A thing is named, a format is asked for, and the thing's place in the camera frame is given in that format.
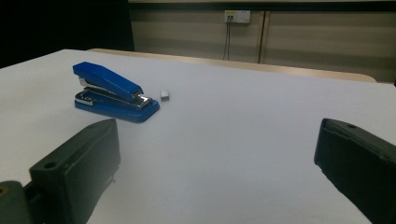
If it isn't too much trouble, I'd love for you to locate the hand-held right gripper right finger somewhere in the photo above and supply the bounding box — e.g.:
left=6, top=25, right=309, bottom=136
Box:
left=313, top=118, right=396, bottom=224

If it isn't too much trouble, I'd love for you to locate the blue stapler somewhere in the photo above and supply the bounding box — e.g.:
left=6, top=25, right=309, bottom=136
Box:
left=72, top=61, right=161, bottom=124

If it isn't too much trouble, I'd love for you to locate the black wall cable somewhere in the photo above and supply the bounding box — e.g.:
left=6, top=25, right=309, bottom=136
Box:
left=226, top=15, right=233, bottom=62
left=222, top=15, right=231, bottom=62

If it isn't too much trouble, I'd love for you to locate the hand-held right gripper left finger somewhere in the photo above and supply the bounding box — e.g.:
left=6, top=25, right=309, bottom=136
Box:
left=29, top=118, right=121, bottom=224

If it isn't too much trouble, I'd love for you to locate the black curtain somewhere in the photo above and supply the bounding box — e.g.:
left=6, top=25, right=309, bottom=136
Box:
left=0, top=0, right=135, bottom=70

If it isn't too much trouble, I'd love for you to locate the wooden table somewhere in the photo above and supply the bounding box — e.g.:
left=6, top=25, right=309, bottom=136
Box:
left=88, top=48, right=378, bottom=84

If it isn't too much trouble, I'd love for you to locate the white wall socket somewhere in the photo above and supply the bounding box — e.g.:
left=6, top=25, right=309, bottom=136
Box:
left=224, top=9, right=251, bottom=24

